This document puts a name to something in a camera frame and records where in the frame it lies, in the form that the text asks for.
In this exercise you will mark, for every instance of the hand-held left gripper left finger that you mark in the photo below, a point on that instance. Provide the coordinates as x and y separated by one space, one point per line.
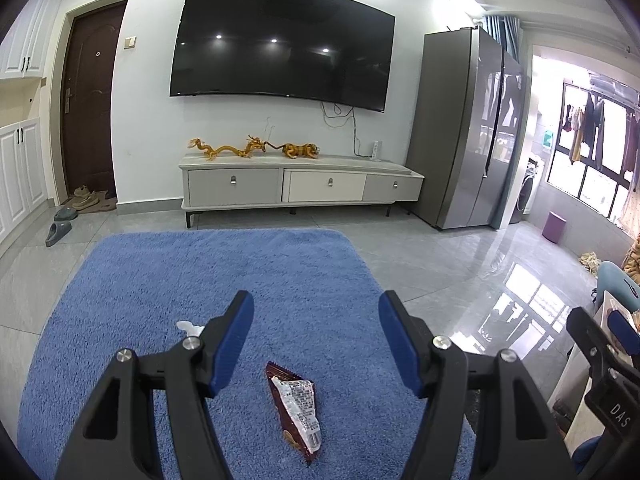
232 342

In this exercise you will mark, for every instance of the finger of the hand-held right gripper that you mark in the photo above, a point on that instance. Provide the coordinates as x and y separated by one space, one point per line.
592 350
626 327

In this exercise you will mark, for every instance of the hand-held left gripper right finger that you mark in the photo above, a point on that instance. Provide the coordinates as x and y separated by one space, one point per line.
400 345

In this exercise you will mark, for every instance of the dark brown snack wrapper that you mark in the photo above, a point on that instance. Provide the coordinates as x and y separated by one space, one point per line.
297 410

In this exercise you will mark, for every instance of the white box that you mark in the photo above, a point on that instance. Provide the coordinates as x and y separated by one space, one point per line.
570 370

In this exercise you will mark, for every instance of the light blue cloth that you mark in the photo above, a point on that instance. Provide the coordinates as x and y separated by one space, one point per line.
617 285

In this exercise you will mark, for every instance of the white paper scrap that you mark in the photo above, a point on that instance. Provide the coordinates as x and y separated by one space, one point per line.
190 328

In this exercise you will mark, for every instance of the blue object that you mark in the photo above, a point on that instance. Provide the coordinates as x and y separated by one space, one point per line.
589 457

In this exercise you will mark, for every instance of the tan cloth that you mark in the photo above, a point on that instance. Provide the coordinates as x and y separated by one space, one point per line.
591 262

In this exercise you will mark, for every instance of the blue fluffy blanket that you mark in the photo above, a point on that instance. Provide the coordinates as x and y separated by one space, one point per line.
300 280

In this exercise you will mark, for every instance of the purple bin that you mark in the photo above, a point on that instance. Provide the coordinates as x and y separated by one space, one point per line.
555 227

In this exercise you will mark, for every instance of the balcony window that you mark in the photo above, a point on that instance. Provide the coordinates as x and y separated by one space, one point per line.
595 185

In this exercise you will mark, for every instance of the washing machine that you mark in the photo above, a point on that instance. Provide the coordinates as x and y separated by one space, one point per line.
526 192

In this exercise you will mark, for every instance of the grey white television cabinet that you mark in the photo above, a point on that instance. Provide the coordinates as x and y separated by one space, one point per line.
300 185

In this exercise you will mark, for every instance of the yellow hanging garment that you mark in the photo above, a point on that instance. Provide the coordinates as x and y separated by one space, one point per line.
577 140

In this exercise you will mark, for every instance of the golden dragon figurine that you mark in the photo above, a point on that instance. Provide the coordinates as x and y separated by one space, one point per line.
245 147

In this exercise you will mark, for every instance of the white power strip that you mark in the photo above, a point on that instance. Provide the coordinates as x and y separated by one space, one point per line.
376 149

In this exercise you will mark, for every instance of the brown doormat with shoes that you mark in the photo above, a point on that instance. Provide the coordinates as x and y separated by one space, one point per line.
90 200

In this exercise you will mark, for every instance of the dark hanging garment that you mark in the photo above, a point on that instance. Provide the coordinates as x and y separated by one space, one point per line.
594 127

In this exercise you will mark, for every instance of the golden tiger figurine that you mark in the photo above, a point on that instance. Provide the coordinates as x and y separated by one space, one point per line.
300 151

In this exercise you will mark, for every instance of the grey slipper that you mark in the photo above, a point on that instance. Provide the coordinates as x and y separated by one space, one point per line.
57 234
65 214

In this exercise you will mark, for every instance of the grey double-door fridge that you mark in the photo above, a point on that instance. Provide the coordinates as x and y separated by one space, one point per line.
460 130

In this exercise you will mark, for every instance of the white floor cabinets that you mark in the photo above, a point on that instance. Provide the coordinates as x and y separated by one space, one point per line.
22 175

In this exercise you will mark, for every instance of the dark brown door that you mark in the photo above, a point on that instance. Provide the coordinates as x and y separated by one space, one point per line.
92 110

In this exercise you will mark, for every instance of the blue curtain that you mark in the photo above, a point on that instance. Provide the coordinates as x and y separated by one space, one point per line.
502 35

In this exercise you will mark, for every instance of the green wall box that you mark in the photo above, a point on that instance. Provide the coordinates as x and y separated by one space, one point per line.
548 139

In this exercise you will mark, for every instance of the black wall television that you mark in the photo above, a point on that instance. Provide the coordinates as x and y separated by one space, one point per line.
280 42

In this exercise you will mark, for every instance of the beige light switch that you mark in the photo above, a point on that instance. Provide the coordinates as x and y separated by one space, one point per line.
129 42

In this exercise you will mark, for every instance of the white wall cabinets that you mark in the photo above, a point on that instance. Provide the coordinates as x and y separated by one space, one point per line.
27 35

